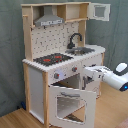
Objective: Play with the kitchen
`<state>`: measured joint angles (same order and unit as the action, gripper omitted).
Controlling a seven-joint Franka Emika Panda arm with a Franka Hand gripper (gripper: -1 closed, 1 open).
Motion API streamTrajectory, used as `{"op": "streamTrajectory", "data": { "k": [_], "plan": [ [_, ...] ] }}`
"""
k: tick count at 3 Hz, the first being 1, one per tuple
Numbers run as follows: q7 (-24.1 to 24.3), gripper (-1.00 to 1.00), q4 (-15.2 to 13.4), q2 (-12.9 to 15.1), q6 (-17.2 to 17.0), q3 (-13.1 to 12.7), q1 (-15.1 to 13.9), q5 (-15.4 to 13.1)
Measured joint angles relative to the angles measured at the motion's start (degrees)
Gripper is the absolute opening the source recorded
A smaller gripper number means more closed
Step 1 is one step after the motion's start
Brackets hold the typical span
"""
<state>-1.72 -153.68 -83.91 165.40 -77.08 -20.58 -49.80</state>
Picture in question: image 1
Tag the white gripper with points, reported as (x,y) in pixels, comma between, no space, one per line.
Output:
(95,72)

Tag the white toy microwave door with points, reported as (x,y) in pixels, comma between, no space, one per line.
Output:
(98,11)

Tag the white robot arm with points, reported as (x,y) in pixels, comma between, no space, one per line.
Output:
(117,79)

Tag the wooden toy kitchen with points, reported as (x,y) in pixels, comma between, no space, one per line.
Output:
(46,40)

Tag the white cabinet door with dispenser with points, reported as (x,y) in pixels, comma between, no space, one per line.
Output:
(88,83)

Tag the right stove knob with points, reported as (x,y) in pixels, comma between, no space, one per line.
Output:
(74,69)

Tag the stove knob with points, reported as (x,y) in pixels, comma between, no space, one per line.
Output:
(74,69)
(56,75)

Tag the grey toy sink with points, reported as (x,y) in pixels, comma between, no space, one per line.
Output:
(79,51)

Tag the white oven door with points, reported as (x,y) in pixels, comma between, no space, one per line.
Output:
(64,101)

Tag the black toy faucet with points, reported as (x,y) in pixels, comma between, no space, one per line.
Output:
(71,43)

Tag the left stove knob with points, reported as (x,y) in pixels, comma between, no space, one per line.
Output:
(56,75)

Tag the black toy stovetop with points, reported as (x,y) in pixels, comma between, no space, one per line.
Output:
(52,59)

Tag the grey range hood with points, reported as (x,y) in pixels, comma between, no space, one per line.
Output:
(46,15)

